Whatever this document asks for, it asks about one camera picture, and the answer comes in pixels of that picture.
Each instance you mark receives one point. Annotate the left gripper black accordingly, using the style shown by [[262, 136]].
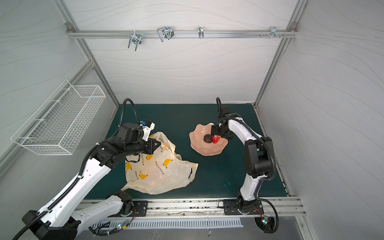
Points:
[[149, 145]]

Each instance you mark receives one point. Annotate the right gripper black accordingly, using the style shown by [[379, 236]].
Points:
[[215, 130]]

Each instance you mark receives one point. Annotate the cream banana print plastic bag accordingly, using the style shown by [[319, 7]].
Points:
[[161, 172]]

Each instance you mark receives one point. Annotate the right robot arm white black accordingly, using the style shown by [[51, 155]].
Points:
[[259, 158]]

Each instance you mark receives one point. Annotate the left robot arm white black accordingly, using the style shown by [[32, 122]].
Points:
[[59, 219]]

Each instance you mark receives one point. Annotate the red apple right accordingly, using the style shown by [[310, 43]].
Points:
[[215, 139]]

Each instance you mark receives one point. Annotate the dark purple plum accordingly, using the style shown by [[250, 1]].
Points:
[[208, 138]]

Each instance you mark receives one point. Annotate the pink wavy fruit plate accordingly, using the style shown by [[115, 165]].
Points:
[[198, 144]]

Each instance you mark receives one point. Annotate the green table mat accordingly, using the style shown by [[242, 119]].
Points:
[[218, 176]]

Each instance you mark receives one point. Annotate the metal hook clamp left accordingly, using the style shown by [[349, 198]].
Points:
[[135, 40]]

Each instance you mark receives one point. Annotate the metal hook clamp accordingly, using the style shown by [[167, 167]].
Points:
[[165, 33], [135, 40]]

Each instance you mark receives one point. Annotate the metal hook clamp middle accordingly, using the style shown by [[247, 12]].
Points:
[[165, 33]]

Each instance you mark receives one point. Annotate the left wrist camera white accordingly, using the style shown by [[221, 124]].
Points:
[[147, 127]]

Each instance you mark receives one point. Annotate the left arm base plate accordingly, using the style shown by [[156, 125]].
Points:
[[140, 208]]

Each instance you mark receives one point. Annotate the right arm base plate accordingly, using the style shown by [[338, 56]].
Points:
[[232, 207]]

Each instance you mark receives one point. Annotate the metal ring clamp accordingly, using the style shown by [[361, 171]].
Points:
[[201, 32]]

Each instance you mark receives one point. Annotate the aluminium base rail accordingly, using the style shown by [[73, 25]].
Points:
[[213, 208]]

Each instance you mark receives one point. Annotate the white wire basket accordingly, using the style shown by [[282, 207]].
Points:
[[58, 125]]

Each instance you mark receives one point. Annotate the metal bracket clamp right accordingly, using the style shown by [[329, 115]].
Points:
[[273, 34]]

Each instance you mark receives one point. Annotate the aluminium crossbar rail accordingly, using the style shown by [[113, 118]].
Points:
[[179, 34]]

